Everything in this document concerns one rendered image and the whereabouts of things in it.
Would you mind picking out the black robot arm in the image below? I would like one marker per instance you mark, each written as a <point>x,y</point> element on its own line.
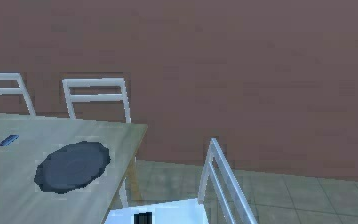
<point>143,218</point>

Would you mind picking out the black calculator with blue buttons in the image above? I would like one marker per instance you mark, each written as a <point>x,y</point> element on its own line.
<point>8,140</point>

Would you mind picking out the white slatted chair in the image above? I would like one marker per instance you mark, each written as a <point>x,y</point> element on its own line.
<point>20,87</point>
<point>97,97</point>
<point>173,211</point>

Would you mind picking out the dark grey round plate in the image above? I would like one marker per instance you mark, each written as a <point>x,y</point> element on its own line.
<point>72,166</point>

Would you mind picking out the pale wooden table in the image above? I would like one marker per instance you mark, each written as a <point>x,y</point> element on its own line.
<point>17,186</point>

